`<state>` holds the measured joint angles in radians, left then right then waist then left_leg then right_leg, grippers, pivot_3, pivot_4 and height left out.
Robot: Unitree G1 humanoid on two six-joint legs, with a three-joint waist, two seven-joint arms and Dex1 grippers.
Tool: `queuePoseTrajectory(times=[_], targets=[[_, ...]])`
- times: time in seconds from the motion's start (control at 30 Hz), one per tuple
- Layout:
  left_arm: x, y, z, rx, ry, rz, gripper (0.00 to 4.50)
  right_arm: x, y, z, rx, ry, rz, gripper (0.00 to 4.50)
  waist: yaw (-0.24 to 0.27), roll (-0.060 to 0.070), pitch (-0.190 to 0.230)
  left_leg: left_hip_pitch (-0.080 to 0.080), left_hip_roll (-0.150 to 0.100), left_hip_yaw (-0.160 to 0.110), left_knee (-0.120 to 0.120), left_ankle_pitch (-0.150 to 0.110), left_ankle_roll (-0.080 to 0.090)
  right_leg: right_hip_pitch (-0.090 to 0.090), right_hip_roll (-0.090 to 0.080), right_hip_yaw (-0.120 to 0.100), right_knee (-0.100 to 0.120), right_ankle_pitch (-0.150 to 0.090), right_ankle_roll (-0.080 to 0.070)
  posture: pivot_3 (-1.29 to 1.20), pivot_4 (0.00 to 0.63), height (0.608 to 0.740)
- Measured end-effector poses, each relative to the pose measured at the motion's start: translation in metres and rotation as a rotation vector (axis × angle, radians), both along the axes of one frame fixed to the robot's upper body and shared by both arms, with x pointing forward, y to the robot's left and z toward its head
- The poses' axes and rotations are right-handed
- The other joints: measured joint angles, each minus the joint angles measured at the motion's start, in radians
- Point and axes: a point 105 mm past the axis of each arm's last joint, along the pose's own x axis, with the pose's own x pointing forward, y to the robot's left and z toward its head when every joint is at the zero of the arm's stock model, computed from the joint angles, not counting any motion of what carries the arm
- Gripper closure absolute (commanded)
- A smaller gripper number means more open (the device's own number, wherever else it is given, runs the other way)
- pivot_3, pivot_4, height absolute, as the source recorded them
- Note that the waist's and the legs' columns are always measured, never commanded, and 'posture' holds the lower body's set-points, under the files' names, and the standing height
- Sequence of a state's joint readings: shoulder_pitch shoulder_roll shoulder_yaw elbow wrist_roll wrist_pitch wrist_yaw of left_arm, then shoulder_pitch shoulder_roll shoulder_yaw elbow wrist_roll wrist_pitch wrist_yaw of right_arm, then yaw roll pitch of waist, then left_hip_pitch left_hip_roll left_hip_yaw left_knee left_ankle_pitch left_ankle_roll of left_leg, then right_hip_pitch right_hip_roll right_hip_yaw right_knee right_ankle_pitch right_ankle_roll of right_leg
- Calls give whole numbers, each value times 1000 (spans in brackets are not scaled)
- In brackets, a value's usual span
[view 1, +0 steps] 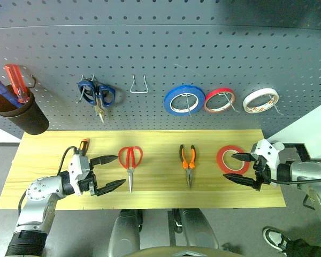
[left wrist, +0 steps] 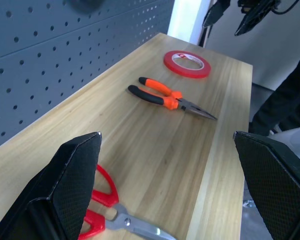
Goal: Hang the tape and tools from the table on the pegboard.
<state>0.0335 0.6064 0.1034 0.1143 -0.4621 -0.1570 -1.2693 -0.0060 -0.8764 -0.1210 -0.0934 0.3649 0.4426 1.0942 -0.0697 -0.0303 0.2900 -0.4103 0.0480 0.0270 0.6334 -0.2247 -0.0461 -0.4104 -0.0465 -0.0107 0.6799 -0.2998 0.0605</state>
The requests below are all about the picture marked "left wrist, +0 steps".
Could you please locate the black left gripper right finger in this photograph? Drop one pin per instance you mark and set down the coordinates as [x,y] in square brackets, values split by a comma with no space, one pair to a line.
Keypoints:
[277,190]

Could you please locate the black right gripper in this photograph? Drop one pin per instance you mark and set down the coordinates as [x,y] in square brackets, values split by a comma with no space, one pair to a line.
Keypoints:
[255,4]

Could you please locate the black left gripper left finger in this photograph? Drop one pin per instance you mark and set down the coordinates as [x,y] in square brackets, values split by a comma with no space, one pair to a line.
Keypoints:
[52,195]

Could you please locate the grey pegboard panel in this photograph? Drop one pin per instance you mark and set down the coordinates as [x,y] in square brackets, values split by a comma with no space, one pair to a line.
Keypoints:
[52,75]

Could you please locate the silver robot body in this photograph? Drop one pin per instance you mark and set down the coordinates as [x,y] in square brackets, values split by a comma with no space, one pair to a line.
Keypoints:
[297,142]

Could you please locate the white shoe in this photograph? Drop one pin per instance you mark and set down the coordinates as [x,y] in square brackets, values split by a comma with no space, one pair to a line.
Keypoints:
[277,128]

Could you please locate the red tape roll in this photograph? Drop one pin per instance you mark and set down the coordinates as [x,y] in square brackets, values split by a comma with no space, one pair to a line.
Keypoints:
[168,62]

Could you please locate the person in black trousers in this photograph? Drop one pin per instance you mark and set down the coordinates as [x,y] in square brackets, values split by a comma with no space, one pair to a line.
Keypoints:
[290,100]

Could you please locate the orange black needle-nose pliers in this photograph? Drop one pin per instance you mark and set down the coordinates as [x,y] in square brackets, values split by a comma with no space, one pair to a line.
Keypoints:
[155,86]

